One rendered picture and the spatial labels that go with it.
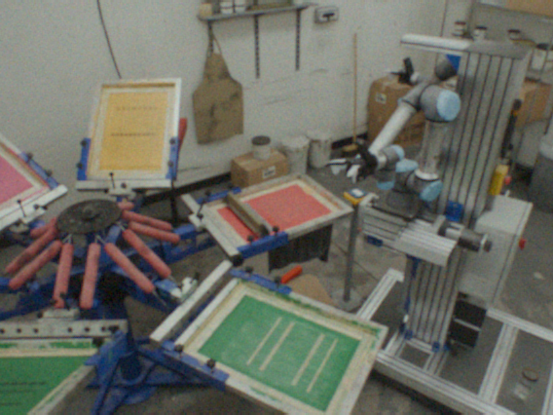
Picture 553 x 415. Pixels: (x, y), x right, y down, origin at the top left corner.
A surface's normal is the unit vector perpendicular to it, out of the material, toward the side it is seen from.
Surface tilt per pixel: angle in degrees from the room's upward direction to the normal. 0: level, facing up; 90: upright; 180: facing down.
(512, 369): 0
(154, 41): 90
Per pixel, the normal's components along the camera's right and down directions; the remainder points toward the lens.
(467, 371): 0.00, -0.84
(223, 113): 0.02, 0.55
